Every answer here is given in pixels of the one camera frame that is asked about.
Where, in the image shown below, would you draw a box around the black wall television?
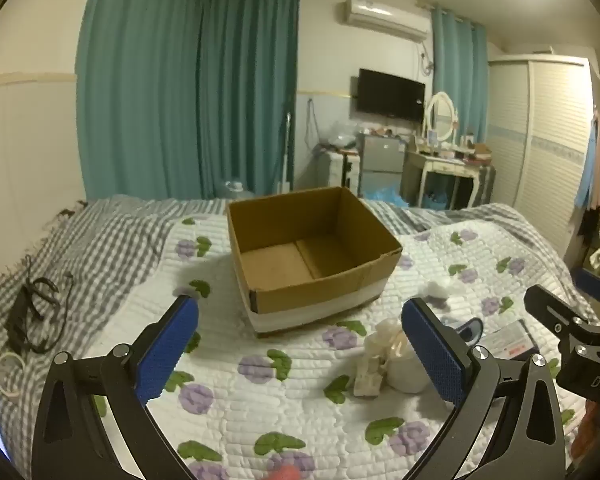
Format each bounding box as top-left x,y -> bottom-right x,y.
357,67 -> 426,123

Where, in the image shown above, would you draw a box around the white cable loop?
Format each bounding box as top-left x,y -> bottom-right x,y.
0,352 -> 28,401

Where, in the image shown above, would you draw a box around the hanging clothes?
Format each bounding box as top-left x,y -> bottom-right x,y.
575,105 -> 600,241

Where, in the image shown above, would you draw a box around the grey checked bedsheet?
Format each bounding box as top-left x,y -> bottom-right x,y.
0,195 -> 581,480

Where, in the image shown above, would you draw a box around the white oval mirror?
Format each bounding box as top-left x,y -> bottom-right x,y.
422,91 -> 458,143

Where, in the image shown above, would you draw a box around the white mop pole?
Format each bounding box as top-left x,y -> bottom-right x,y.
277,112 -> 293,193

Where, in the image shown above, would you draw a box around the narrow teal curtain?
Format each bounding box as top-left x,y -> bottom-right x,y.
430,7 -> 488,146

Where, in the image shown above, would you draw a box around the black plastic packet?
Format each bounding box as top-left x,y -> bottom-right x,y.
480,319 -> 538,361

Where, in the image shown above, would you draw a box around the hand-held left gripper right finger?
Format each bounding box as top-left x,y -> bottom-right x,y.
401,297 -> 566,480

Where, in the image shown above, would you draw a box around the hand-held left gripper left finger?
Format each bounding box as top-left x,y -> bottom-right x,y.
31,294 -> 201,480

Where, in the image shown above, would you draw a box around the dark blue-edged sock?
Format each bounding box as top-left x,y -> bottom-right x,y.
440,317 -> 483,346

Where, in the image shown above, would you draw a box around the white dressing table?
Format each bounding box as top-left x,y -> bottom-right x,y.
400,147 -> 496,211

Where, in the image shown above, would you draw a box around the white air conditioner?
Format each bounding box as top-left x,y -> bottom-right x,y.
341,0 -> 430,43

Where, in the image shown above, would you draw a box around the brown cardboard box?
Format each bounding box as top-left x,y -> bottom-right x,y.
226,186 -> 404,338

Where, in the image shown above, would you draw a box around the blue plastic bag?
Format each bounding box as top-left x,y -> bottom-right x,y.
367,185 -> 411,208

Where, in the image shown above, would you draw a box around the white slatted wardrobe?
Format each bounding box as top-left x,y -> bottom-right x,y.
487,55 -> 600,261

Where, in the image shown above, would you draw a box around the grey mini fridge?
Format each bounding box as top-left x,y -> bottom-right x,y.
357,132 -> 408,198

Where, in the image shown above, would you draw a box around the white low cabinet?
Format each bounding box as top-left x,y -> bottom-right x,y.
315,147 -> 361,196

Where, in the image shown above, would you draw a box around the black cable bundle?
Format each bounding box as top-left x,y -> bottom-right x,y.
7,255 -> 76,353

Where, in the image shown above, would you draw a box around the clear plastic bag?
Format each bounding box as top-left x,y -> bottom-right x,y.
320,120 -> 361,151

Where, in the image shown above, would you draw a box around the white floral quilt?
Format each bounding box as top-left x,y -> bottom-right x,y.
80,202 -> 600,480

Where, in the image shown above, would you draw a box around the clear water jug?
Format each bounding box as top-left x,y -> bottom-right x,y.
222,180 -> 256,201

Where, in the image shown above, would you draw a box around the wide teal curtain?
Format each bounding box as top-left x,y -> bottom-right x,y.
76,0 -> 203,201

